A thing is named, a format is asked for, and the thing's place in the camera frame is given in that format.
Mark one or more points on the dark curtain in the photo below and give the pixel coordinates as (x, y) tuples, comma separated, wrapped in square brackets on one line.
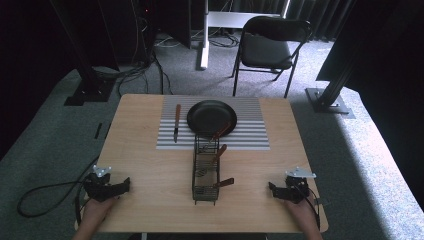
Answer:
[(313, 16)]

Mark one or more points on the person's left hand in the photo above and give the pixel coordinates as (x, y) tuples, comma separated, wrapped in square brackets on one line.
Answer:
[(96, 208)]

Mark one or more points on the black folding chair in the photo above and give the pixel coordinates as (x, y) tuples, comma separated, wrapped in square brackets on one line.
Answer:
[(266, 50)]

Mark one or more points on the white desk frame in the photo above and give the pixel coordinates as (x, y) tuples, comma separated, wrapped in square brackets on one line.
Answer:
[(205, 40)]

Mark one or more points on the grey striped placemat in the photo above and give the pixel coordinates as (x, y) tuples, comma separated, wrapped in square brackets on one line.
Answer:
[(250, 133)]

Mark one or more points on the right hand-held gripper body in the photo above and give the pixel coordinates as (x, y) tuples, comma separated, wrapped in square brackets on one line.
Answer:
[(296, 188)]

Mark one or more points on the black floor strips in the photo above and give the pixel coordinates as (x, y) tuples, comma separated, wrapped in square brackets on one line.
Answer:
[(101, 130)]

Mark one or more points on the black metal stand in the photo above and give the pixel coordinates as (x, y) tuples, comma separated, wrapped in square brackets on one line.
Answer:
[(88, 83), (330, 96)]

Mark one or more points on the black round plate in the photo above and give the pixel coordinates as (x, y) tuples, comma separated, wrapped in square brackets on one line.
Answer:
[(208, 116)]

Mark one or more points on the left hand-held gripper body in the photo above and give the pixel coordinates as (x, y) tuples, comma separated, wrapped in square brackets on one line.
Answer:
[(98, 186)]

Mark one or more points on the person's right hand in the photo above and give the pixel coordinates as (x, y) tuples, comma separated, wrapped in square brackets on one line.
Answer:
[(301, 213)]

